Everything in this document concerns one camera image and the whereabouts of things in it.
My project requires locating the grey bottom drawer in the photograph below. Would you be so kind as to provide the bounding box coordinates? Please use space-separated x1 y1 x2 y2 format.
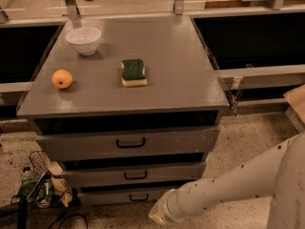
77 183 182 205

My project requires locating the grey drawer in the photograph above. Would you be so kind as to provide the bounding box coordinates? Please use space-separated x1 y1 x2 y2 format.
62 161 206 188
36 126 220 161
77 183 182 205

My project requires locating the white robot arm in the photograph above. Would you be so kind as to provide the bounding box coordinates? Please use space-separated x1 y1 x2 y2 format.
149 133 305 229

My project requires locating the grey middle drawer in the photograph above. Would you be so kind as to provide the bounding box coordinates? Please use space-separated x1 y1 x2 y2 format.
62 161 206 188

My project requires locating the grey top drawer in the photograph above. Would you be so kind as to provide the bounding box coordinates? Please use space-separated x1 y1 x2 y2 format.
36 126 220 161

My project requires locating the grey drawer cabinet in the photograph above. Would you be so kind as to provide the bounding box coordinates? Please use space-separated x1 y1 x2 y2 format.
17 16 228 194

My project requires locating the green snack bag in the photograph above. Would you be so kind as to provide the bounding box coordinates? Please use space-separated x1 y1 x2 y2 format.
17 178 52 208

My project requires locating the clear plastic bottle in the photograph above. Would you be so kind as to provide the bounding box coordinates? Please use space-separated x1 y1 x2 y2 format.
21 166 32 183

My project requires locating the green yellow sponge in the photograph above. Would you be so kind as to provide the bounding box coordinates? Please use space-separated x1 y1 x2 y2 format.
121 59 148 88

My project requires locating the orange fruit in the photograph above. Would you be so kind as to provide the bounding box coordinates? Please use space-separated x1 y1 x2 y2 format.
51 70 72 90

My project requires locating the brown cardboard box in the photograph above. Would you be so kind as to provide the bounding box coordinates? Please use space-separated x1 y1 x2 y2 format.
283 84 305 133

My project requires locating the white ceramic bowl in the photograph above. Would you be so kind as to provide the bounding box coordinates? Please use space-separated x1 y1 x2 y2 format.
66 27 101 55

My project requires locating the black cable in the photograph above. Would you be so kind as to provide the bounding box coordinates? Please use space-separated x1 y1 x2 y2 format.
47 207 89 229

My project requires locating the black wire basket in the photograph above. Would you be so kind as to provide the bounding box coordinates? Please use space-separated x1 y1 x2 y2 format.
29 151 49 177

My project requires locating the metal post left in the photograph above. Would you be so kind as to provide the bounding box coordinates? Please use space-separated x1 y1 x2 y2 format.
65 0 79 20

